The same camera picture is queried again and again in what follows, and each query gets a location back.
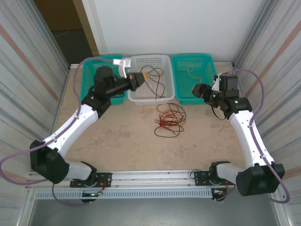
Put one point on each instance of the small board with green light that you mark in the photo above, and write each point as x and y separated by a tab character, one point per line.
92	194

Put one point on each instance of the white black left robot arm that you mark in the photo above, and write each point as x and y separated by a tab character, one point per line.
77	122

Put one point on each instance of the wooden door frame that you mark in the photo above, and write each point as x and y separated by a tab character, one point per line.
86	28

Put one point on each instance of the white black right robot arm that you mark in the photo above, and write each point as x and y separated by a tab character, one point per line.
244	131

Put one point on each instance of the teal plastic basket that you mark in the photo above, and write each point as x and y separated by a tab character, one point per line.
88	75
183	87

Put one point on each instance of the white plastic basket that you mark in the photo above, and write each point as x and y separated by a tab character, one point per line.
135	94

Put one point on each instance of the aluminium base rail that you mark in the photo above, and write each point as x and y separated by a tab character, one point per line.
152	177

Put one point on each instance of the aluminium frame post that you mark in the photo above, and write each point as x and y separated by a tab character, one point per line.
51	40
252	35

